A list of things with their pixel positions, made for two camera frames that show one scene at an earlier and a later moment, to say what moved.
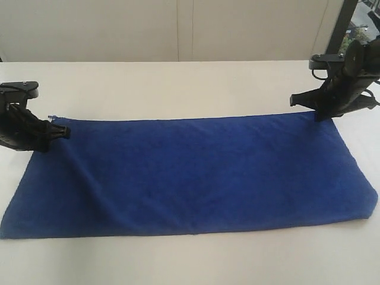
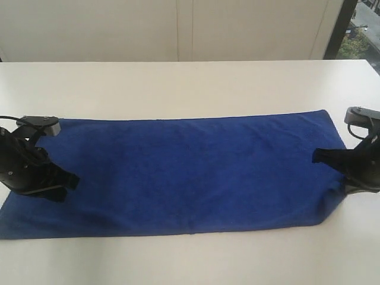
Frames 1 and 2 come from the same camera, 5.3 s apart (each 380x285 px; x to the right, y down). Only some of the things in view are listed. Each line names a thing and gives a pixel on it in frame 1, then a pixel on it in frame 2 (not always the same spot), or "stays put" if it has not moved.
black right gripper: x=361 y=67 to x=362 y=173
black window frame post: x=341 y=26 stays put
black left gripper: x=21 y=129 to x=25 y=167
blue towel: x=156 y=177 stays put
